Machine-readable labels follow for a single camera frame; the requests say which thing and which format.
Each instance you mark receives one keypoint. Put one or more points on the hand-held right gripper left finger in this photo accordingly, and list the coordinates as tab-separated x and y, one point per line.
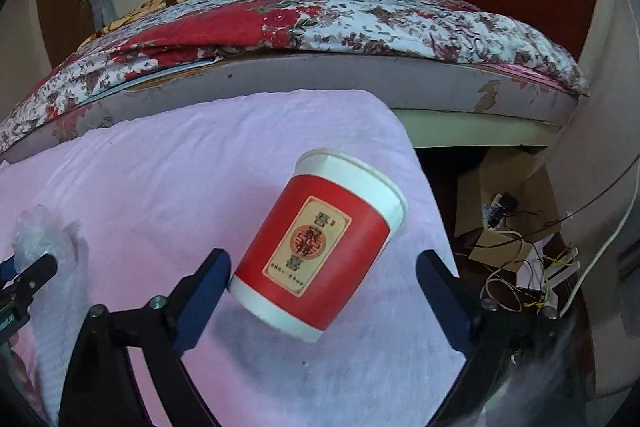
200	302

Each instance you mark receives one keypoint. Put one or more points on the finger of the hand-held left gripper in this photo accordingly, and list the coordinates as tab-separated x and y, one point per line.
5	271
35	276

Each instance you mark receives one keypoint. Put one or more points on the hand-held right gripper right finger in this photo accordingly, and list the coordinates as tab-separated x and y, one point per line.
447	302

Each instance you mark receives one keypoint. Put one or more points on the clear plastic wrap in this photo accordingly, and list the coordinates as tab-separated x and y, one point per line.
40	232

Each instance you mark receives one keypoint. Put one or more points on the red paper cup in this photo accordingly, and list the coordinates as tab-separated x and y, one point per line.
320	277

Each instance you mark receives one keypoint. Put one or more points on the small black adapter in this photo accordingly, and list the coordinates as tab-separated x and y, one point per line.
505	202

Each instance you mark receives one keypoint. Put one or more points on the white router with antennas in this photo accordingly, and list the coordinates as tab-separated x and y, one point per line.
560	274

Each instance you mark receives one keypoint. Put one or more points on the pink towel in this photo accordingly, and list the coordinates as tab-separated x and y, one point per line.
175	167

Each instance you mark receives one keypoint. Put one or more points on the cardboard box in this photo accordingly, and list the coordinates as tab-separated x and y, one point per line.
530	187

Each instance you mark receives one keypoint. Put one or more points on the bed with lilac mattress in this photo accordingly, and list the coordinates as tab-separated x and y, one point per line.
350	82

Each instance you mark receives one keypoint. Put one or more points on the floral bedsheet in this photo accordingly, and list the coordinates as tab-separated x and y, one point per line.
350	22

